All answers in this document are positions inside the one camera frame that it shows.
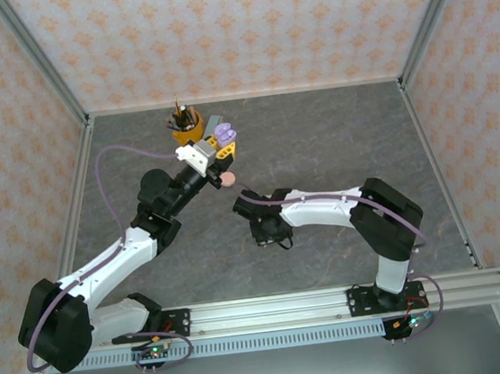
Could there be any purple earbud charging case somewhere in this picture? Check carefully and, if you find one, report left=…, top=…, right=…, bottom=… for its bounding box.
left=214, top=121, right=241, bottom=149

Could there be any grey-blue eraser block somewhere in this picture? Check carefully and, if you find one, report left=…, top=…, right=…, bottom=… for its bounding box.
left=203, top=113, right=227, bottom=139

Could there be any yellow pencil cup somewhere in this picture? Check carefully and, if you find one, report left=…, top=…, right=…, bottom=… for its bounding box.
left=169, top=109, right=208, bottom=147

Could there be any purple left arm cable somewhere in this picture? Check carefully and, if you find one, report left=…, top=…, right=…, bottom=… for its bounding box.
left=4, top=138, right=204, bottom=374

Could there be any aluminium table side rail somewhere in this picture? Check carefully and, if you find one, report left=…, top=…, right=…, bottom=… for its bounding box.
left=395, top=72, right=486, bottom=277
left=42, top=117, right=112, bottom=277

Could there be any wide aluminium mounting rail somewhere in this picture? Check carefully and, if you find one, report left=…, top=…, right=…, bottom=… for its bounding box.
left=23, top=269, right=500, bottom=359

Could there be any aluminium table back rail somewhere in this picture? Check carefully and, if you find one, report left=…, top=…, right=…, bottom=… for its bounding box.
left=85, top=74, right=404, bottom=120

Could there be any slotted grey cable duct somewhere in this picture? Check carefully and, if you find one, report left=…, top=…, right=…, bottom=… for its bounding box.
left=81, top=318, right=394, bottom=372

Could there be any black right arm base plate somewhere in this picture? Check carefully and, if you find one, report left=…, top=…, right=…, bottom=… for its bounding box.
left=345, top=279, right=427, bottom=319

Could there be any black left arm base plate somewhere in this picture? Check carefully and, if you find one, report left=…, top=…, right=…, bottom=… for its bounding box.
left=109, top=308, right=194, bottom=346

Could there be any aluminium frame post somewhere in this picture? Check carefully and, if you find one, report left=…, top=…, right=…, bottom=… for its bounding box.
left=0, top=0, right=92, bottom=135
left=389, top=0, right=487, bottom=90

